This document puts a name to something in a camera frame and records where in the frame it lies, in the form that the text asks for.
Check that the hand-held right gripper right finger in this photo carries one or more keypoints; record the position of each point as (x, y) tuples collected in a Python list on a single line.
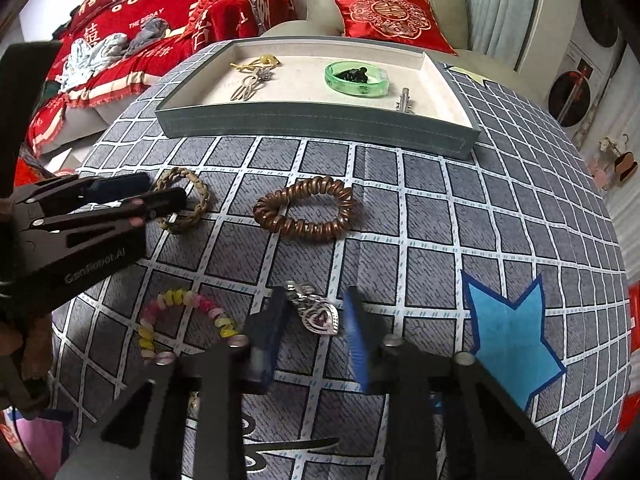
[(360, 340)]

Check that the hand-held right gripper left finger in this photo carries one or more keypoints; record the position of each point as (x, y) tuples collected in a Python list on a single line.
[(267, 340)]

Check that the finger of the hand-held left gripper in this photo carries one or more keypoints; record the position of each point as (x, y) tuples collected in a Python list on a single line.
[(117, 186), (162, 202)]

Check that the silver heart pendant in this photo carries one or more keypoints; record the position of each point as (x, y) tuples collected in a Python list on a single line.
[(320, 317)]

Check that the grey jewelry tray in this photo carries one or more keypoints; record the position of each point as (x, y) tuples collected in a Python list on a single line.
[(310, 105)]

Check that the green translucent bangle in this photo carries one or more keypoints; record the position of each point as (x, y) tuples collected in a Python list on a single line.
[(335, 82)]

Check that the black hair claw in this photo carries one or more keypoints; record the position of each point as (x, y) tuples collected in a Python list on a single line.
[(355, 75)]

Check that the silver hair clip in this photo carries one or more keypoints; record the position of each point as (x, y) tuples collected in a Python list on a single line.
[(404, 100)]

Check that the person's left hand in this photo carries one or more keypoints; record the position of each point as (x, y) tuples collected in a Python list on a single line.
[(22, 342)]

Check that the pile of grey clothes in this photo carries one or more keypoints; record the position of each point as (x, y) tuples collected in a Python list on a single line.
[(95, 55)]

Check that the sofa with red blanket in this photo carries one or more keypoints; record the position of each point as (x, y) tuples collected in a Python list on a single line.
[(150, 0)]

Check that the red plastic stool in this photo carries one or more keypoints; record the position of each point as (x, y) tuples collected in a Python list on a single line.
[(632, 360)]

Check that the red embroidered cushion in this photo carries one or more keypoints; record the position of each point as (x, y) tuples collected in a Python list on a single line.
[(395, 20)]

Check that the slipper rack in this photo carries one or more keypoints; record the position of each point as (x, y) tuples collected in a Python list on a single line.
[(617, 162)]

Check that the white washing machine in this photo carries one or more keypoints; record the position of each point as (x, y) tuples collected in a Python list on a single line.
[(570, 97), (600, 15)]

